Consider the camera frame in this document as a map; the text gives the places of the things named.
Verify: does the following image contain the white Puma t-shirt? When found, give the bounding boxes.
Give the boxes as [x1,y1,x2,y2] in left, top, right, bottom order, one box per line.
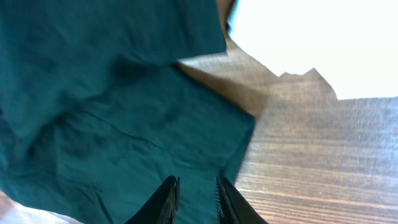
[0,0,398,224]

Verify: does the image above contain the black shorts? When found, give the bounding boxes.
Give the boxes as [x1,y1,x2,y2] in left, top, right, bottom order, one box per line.
[1,0,254,223]

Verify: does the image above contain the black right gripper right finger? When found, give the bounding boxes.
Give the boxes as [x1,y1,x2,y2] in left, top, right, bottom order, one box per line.
[216,176,268,224]

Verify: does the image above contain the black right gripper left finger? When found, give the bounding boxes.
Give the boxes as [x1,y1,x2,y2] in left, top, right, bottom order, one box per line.
[125,175,180,224]

